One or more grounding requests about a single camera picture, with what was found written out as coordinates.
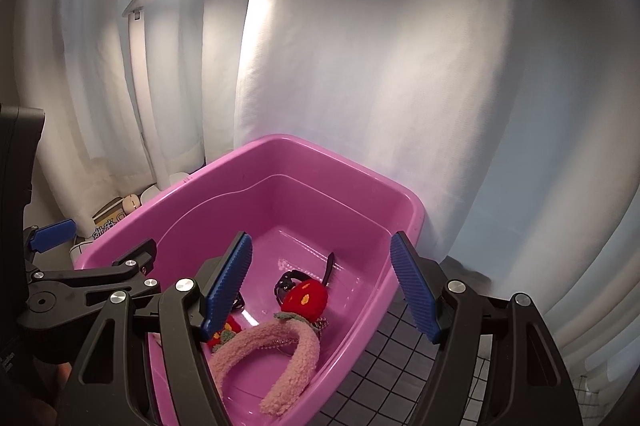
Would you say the pink plastic tub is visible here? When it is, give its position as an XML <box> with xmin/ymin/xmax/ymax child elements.
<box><xmin>74</xmin><ymin>134</ymin><xmax>426</xmax><ymax>426</ymax></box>

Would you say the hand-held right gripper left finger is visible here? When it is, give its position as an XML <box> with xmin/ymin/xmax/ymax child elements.
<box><xmin>56</xmin><ymin>231</ymin><xmax>253</xmax><ymax>426</ymax></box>

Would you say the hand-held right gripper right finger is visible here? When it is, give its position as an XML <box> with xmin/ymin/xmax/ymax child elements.
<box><xmin>390</xmin><ymin>231</ymin><xmax>585</xmax><ymax>426</ymax></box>

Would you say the black sport wristwatch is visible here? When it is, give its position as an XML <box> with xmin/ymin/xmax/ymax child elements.
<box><xmin>274</xmin><ymin>252</ymin><xmax>337</xmax><ymax>307</ymax></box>

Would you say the printed cardboard box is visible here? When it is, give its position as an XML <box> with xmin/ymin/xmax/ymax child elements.
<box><xmin>91</xmin><ymin>197</ymin><xmax>130</xmax><ymax>241</ymax></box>

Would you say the pearl claw hair clip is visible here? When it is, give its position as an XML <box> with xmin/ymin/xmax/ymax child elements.
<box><xmin>270</xmin><ymin>316</ymin><xmax>331</xmax><ymax>352</ymax></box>

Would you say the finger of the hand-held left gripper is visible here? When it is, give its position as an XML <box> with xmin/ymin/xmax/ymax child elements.
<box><xmin>17</xmin><ymin>240</ymin><xmax>162</xmax><ymax>347</ymax></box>
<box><xmin>24</xmin><ymin>220</ymin><xmax>77</xmax><ymax>267</ymax></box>

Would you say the white black checked cloth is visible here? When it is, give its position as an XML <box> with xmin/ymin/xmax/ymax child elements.
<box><xmin>320</xmin><ymin>296</ymin><xmax>601</xmax><ymax>426</ymax></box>

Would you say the pink fuzzy strawberry headband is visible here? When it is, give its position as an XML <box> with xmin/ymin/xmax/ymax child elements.
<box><xmin>207</xmin><ymin>278</ymin><xmax>331</xmax><ymax>417</ymax></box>

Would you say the white curtain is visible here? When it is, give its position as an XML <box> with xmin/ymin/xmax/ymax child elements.
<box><xmin>10</xmin><ymin>0</ymin><xmax>640</xmax><ymax>382</ymax></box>

